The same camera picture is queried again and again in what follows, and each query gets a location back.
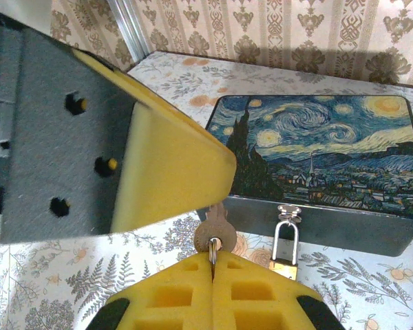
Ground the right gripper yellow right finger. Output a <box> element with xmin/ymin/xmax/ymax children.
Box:
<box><xmin>213</xmin><ymin>249</ymin><xmax>347</xmax><ymax>330</ymax></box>

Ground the bronze key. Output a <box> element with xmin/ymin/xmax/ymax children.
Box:
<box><xmin>194</xmin><ymin>202</ymin><xmax>237</xmax><ymax>254</ymax></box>

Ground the brass padlock with silver shackle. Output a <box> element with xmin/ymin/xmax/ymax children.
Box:
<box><xmin>268</xmin><ymin>219</ymin><xmax>301</xmax><ymax>281</ymax></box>

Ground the aluminium frame post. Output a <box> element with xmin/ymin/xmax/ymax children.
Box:
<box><xmin>110</xmin><ymin>0</ymin><xmax>148</xmax><ymax>67</ymax></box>

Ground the silver key ring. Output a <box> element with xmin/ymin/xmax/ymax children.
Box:
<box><xmin>207</xmin><ymin>236</ymin><xmax>222</xmax><ymax>281</ymax></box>

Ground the starry night painted tin box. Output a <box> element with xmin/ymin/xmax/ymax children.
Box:
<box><xmin>195</xmin><ymin>94</ymin><xmax>413</xmax><ymax>259</ymax></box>

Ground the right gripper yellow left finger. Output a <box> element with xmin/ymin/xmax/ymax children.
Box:
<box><xmin>89</xmin><ymin>252</ymin><xmax>216</xmax><ymax>330</ymax></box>

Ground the floral table cloth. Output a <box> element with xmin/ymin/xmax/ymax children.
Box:
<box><xmin>0</xmin><ymin>50</ymin><xmax>413</xmax><ymax>330</ymax></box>

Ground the silver box hasp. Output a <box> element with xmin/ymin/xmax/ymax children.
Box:
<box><xmin>277</xmin><ymin>203</ymin><xmax>303</xmax><ymax>224</ymax></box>

